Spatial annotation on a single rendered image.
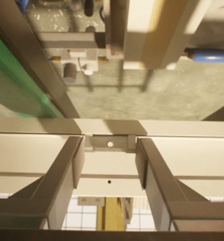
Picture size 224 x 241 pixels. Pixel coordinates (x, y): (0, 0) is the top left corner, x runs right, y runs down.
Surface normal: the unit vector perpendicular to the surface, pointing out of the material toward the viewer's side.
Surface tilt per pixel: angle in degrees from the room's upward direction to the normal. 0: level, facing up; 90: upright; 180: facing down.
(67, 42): 90
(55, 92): 90
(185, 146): 90
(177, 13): 0
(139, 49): 0
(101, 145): 90
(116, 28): 0
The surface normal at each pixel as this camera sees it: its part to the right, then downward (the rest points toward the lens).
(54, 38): -0.02, 0.95
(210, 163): 0.02, -0.31
